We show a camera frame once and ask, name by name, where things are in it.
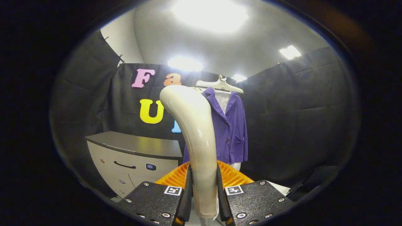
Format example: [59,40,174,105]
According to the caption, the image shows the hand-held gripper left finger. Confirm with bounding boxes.
[115,160,193,226]

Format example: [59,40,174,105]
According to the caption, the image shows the purple corduroy jacket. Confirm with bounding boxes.
[182,87,248,164]

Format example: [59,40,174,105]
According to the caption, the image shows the grey cabinet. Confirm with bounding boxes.
[85,131,183,199]

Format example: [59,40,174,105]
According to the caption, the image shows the plain black curtain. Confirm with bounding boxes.
[240,47,360,189]
[50,30,126,198]

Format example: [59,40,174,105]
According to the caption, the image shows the large ceiling light panel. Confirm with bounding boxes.
[171,0,249,33]

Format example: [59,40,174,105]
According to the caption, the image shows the black drawer handle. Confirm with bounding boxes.
[113,161,137,169]

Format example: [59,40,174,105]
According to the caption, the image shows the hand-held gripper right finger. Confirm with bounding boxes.
[217,161,296,226]

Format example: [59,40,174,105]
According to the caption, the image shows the white garment steamer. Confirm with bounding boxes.
[160,85,219,226]

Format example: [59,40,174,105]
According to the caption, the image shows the white shirt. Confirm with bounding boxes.
[215,90,242,171]

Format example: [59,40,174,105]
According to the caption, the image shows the double ceiling light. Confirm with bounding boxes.
[279,45,302,60]

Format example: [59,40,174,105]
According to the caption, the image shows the white clothes hanger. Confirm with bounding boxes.
[195,75,244,94]

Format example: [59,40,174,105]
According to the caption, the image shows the long ceiling light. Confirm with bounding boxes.
[167,56,204,72]

